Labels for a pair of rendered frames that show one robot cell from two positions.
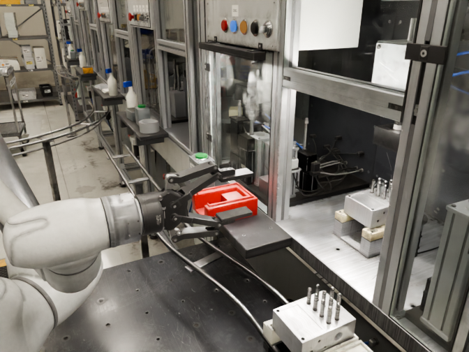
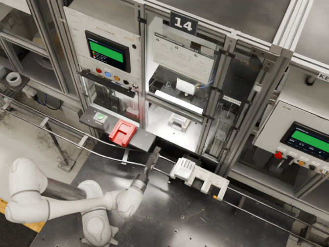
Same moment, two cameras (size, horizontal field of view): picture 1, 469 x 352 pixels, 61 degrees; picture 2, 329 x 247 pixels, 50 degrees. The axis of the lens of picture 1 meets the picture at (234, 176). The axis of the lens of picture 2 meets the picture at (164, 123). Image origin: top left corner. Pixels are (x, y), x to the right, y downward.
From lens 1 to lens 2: 1.69 m
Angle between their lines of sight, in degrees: 47
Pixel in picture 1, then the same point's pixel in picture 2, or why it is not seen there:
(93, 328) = not seen: hidden behind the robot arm
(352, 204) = (175, 119)
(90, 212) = (138, 194)
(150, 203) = (145, 179)
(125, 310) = (105, 187)
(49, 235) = (135, 207)
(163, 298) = (113, 173)
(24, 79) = not seen: outside the picture
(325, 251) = (171, 136)
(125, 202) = (141, 185)
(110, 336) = not seen: hidden behind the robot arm
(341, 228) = (172, 124)
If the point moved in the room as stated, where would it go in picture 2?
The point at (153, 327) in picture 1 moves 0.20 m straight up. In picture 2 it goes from (121, 186) to (118, 176)
